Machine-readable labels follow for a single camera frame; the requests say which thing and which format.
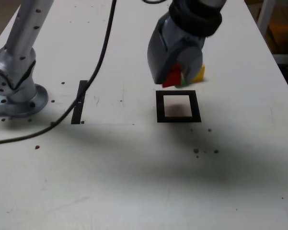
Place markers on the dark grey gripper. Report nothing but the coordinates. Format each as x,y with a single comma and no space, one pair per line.
182,38

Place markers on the red cube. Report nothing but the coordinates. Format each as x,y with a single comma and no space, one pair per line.
172,77

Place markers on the green cube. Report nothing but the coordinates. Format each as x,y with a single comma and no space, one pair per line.
183,84

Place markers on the yellow cube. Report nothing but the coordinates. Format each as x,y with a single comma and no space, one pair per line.
200,74

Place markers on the black tape square outline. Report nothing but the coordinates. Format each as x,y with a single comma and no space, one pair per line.
159,107

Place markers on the grey metal rack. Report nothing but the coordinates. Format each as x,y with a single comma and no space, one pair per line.
264,14

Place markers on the black tape strip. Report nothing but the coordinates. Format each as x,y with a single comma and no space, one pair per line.
76,116

